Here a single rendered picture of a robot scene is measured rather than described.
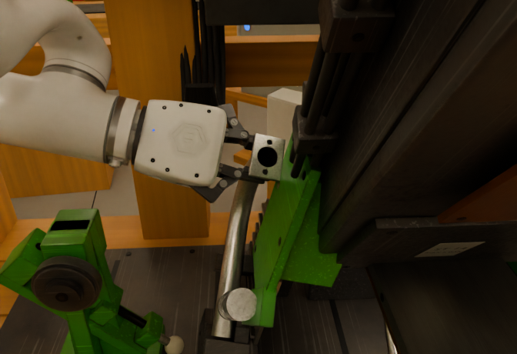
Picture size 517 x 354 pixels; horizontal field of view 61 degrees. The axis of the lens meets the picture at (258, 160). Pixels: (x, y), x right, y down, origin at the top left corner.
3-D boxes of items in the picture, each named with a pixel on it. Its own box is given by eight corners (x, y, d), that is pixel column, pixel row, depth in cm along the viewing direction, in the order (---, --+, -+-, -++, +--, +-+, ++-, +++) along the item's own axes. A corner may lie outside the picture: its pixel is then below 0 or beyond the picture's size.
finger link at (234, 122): (227, 138, 55) (278, 149, 56) (231, 115, 56) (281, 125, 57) (223, 145, 58) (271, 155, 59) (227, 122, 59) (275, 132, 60)
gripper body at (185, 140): (118, 166, 49) (217, 185, 51) (138, 84, 52) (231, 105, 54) (123, 178, 56) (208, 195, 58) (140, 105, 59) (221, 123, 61)
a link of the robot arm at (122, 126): (100, 158, 49) (128, 163, 49) (118, 85, 51) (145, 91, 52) (107, 173, 57) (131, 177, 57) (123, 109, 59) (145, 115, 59)
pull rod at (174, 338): (185, 343, 66) (181, 316, 63) (184, 360, 63) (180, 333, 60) (148, 345, 66) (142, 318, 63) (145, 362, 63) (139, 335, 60)
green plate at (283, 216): (320, 324, 55) (387, 185, 44) (256, 314, 53) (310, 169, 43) (306, 259, 65) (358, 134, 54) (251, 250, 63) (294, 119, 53)
